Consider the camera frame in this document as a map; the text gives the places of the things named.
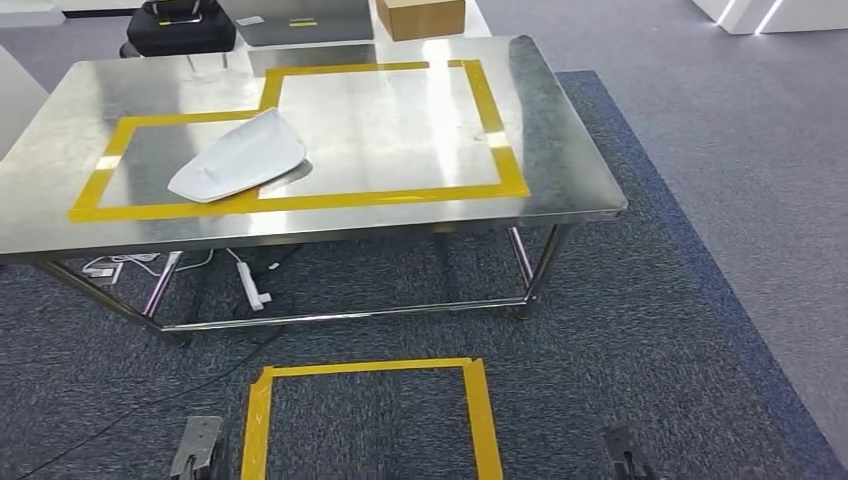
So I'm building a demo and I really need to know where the white plastic body part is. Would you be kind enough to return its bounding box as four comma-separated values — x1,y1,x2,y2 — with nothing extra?
166,107,308,205

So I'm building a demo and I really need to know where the stainless steel workbench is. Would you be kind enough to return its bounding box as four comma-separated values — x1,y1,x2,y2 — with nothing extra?
0,34,629,349

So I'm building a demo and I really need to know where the yellow tape stepped outline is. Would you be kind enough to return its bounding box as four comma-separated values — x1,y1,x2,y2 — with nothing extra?
68,59,531,225

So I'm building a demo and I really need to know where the yellow floor tape square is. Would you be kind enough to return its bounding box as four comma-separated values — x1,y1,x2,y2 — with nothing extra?
239,357,505,480

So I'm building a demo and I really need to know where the white power strip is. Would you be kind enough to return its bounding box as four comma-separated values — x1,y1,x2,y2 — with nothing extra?
236,261,274,313

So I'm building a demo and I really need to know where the cardboard box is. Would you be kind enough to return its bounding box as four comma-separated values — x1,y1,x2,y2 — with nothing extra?
375,0,468,43

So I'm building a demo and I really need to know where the grey flat case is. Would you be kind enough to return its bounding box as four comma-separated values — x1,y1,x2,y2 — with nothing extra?
217,0,376,49

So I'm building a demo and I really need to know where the black robot right foot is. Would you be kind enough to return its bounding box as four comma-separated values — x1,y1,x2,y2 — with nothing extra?
601,425,658,480

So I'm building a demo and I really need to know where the grey robot left foot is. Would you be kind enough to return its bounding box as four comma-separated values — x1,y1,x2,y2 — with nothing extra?
170,415,231,480

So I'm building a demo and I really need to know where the black carrying case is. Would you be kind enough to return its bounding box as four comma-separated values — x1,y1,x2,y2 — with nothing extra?
124,0,238,59

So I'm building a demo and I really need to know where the floor socket box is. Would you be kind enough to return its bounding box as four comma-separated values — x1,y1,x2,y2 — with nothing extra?
84,259,125,287

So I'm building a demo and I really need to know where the white platform with light strips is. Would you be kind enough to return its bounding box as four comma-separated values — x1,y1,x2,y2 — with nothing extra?
690,0,848,36

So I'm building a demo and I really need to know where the white cable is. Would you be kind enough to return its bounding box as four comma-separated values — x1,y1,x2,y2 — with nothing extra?
109,248,217,276

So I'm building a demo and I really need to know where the thin black floor cable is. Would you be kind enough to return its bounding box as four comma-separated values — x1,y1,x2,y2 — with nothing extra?
0,245,303,480

